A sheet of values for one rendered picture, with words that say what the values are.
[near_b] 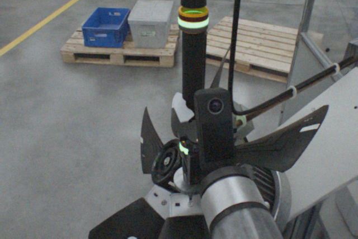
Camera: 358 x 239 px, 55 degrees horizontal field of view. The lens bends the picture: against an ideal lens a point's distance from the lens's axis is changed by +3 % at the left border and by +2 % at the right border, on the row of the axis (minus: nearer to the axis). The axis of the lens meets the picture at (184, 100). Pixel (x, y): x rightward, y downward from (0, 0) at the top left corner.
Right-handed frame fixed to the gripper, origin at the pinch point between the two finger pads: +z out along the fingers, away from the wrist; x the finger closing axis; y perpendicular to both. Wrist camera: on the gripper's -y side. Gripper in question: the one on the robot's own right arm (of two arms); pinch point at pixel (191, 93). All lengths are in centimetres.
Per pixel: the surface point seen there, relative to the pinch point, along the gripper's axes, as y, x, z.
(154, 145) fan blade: 35.6, -4.3, 25.2
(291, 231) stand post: 59, 33, 4
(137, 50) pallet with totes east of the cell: 135, 12, 274
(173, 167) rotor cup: 22.4, -2.7, 3.9
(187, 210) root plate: 28.6, -1.0, -3.0
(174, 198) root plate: 28.6, -3.2, 0.6
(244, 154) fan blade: 10.8, 8.7, -6.3
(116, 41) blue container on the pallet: 127, -9, 285
